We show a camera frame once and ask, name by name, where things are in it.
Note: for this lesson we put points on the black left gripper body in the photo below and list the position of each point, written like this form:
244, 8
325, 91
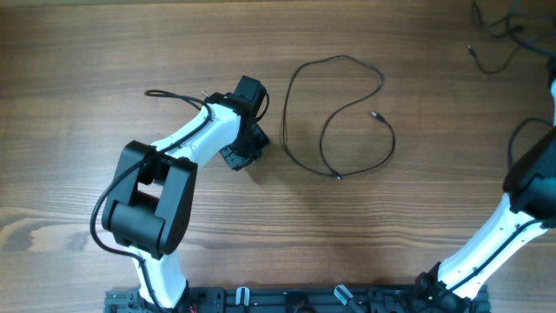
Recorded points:
247, 149

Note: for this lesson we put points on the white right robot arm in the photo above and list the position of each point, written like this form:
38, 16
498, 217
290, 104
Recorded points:
526, 210

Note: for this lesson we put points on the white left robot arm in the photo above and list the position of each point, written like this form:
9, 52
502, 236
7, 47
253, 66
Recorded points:
144, 212

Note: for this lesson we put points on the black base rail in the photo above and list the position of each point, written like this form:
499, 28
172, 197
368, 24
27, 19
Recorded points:
376, 299

